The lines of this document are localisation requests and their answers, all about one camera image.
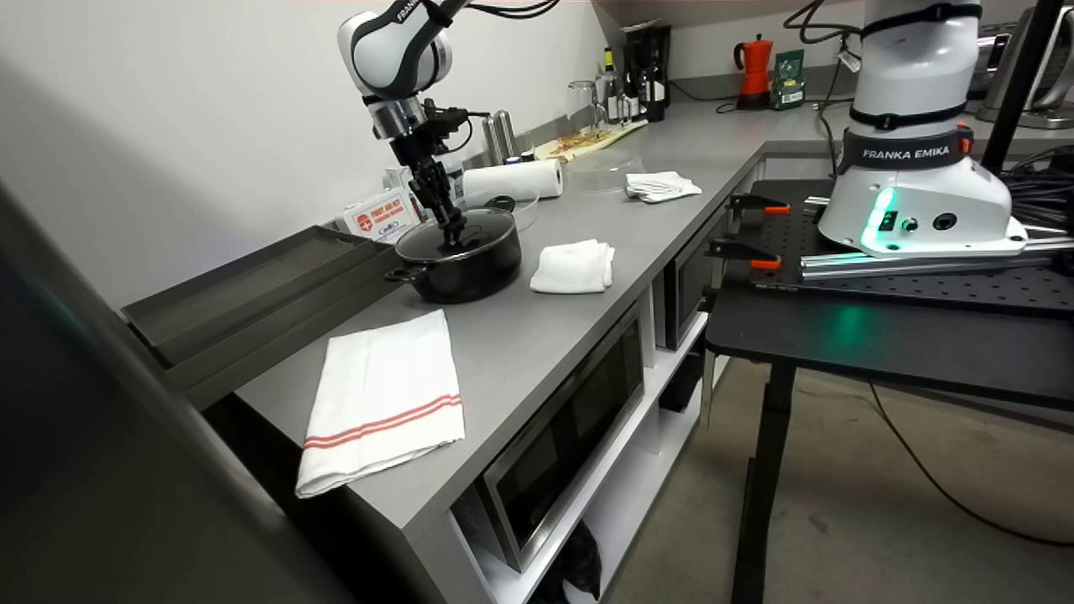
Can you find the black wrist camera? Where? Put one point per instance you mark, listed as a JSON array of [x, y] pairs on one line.
[[455, 123]]

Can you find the black microwave oven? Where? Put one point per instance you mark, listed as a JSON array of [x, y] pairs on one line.
[[566, 436]]

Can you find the black slanted pole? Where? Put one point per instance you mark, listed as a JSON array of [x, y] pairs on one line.
[[1025, 84]]

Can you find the black object on shelf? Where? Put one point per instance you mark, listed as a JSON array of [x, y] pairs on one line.
[[578, 566]]

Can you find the white towel with red stripes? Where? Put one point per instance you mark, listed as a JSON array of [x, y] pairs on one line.
[[380, 403]]

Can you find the dark grey metal tray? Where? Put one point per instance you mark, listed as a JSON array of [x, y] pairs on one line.
[[256, 302]]

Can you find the silver metal base rail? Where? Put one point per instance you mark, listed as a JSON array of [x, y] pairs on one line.
[[928, 258]]

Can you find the dark glass bottle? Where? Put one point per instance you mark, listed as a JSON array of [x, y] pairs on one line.
[[608, 87]]

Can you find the small black built-in oven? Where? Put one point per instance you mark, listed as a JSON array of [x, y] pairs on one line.
[[690, 287]]

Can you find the black clamp with orange tip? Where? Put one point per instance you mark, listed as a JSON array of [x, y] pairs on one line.
[[760, 205], [742, 256]]

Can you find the black cooking pot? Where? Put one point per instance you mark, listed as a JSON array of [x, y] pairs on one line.
[[464, 277]]

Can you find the folded white cloth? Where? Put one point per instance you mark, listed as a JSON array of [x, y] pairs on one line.
[[572, 269]]

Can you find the steel shaker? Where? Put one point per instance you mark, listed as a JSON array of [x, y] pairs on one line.
[[508, 134], [492, 137]]

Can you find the black robot table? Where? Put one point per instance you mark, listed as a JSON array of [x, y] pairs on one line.
[[894, 338]]

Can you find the red moka pot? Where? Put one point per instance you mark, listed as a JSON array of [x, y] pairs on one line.
[[757, 69]]

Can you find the green box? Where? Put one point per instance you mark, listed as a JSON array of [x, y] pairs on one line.
[[789, 79]]

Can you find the yellow wooden cutting board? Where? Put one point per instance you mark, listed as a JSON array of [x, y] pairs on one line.
[[589, 143]]

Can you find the crumpled white cloth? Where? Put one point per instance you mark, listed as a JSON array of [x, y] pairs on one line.
[[658, 186]]

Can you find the white card with red print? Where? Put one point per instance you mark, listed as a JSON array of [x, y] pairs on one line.
[[383, 217]]

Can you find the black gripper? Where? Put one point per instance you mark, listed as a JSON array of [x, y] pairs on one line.
[[423, 154]]

